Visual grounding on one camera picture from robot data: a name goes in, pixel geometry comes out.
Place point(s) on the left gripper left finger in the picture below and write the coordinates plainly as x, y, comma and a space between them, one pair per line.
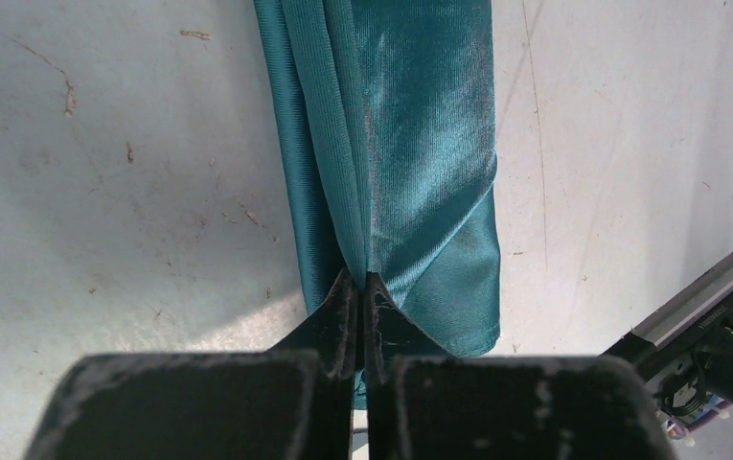
292, 401

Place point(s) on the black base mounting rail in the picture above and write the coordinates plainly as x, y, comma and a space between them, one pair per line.
673, 376

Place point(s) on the teal cloth napkin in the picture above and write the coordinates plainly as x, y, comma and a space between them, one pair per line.
386, 124

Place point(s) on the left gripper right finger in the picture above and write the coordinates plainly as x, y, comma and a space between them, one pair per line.
424, 403

